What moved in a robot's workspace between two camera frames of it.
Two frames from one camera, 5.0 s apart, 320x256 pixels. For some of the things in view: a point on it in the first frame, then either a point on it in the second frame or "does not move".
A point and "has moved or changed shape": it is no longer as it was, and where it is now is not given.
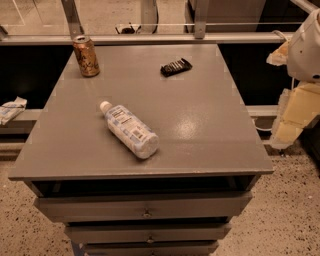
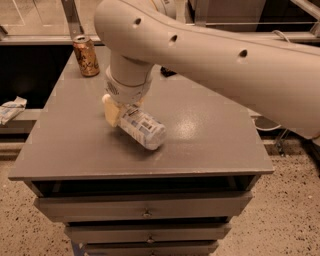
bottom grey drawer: (151, 248) does not move
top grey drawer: (173, 207) does not move
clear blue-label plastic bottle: (136, 136) has moved or changed shape
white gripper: (305, 50) to (127, 93)
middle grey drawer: (147, 233) does not move
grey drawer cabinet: (179, 202) does not move
